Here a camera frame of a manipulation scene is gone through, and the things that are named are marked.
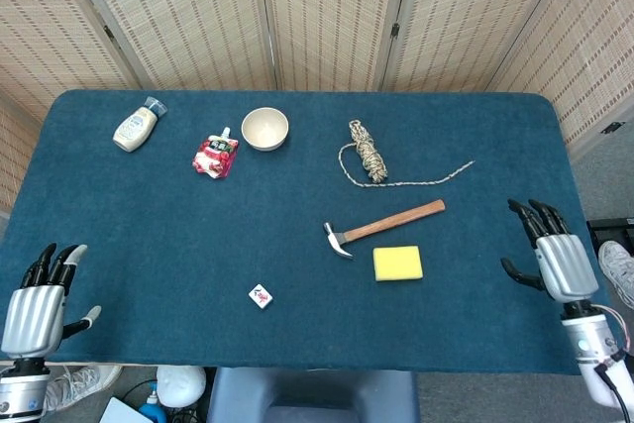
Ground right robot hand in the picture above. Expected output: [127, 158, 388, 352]
[499, 198, 600, 319]

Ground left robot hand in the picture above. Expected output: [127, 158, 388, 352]
[0, 243, 103, 360]

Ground wooden handle claw hammer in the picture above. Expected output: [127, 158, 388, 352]
[323, 198, 447, 261]

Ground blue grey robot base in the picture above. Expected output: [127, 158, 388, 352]
[206, 367, 421, 423]

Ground yellow sponge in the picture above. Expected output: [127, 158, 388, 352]
[371, 245, 425, 282]

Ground white sneaker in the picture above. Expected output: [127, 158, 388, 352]
[597, 240, 634, 310]
[43, 364, 123, 413]

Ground black box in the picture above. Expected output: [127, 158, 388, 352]
[586, 217, 634, 256]

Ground white flat sheet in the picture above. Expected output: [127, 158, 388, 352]
[98, 396, 155, 423]

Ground blue spray bottle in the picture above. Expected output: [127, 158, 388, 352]
[138, 385, 168, 423]

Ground white round dome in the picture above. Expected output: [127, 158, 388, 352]
[156, 365, 207, 408]

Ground woven bamboo screen panel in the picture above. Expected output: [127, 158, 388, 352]
[0, 90, 44, 216]
[58, 0, 278, 92]
[0, 0, 145, 122]
[373, 0, 581, 93]
[257, 0, 412, 92]
[487, 0, 634, 161]

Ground blue table cloth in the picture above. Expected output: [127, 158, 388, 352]
[0, 89, 603, 375]

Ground cream lotion bottle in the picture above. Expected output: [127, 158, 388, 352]
[112, 95, 168, 154]

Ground white mahjong tile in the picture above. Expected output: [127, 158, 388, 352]
[247, 283, 274, 310]

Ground red drink pouch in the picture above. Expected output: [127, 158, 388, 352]
[191, 126, 240, 180]

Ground beige bowl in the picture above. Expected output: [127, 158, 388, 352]
[240, 106, 290, 153]

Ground thin wrist wire bundle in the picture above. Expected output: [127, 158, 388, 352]
[591, 302, 634, 354]

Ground black floor cable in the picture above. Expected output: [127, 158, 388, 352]
[121, 377, 159, 402]

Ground coiled speckled rope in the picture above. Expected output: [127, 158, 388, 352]
[338, 119, 476, 189]

